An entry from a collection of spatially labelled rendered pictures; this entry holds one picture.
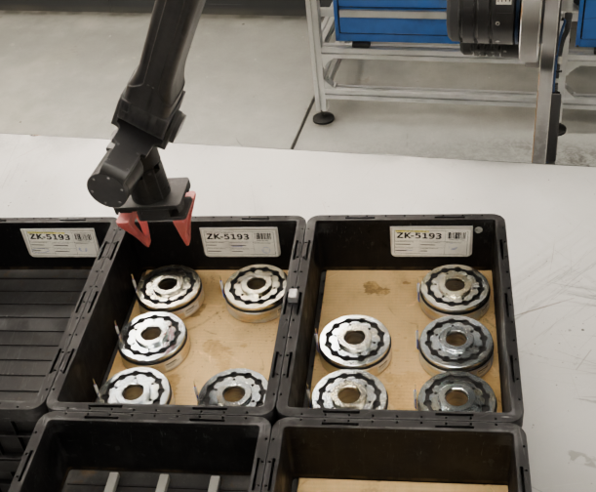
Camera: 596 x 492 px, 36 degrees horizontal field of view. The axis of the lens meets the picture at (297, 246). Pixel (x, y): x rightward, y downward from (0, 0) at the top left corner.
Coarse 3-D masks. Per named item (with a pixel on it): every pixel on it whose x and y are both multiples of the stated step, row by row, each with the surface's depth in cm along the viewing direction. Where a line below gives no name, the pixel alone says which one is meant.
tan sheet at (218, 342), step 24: (216, 288) 145; (216, 312) 141; (192, 336) 137; (216, 336) 137; (240, 336) 136; (264, 336) 136; (120, 360) 135; (192, 360) 133; (216, 360) 133; (240, 360) 132; (264, 360) 132; (192, 384) 130
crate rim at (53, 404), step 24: (192, 216) 144; (216, 216) 143; (240, 216) 143; (264, 216) 142; (288, 216) 142; (120, 240) 141; (96, 288) 133; (288, 288) 129; (288, 312) 125; (72, 360) 122; (48, 408) 116; (72, 408) 115; (96, 408) 115; (120, 408) 114; (144, 408) 114; (168, 408) 114; (192, 408) 113; (216, 408) 113; (240, 408) 112; (264, 408) 112
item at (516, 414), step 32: (512, 320) 119; (288, 352) 119; (512, 352) 115; (288, 384) 115; (512, 384) 111; (288, 416) 111; (320, 416) 110; (352, 416) 110; (384, 416) 109; (416, 416) 109; (448, 416) 108; (480, 416) 108; (512, 416) 107
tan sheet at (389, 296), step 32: (352, 288) 142; (384, 288) 141; (416, 288) 141; (320, 320) 137; (384, 320) 136; (416, 320) 135; (480, 320) 134; (416, 352) 130; (384, 384) 126; (416, 384) 126
